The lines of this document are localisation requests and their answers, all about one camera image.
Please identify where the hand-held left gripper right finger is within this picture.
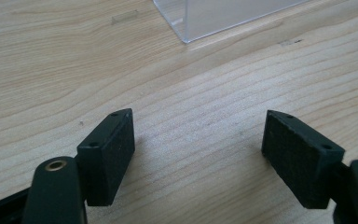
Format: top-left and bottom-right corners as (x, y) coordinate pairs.
(261, 109), (346, 210)

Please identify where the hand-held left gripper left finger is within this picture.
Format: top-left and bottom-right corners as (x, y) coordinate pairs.
(76, 107), (136, 207)

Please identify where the clear plastic box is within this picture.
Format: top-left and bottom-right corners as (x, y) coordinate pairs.
(152, 0), (309, 44)

